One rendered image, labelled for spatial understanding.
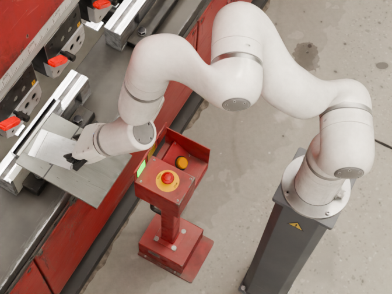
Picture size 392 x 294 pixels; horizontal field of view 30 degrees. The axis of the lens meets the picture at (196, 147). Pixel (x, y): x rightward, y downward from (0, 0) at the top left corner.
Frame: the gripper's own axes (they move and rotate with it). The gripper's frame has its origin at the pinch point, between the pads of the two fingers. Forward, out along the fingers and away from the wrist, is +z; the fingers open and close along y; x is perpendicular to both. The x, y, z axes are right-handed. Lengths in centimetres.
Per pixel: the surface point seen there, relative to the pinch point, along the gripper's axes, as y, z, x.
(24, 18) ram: -7.7, -26.4, -35.6
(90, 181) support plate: 5.2, 1.1, 8.4
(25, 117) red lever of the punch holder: 4.8, -10.1, -19.5
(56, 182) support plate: 8.8, 6.2, 2.2
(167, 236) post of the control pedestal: -13, 54, 73
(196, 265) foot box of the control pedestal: -11, 59, 94
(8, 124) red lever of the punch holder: 9.8, -13.0, -23.2
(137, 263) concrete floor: -4, 74, 77
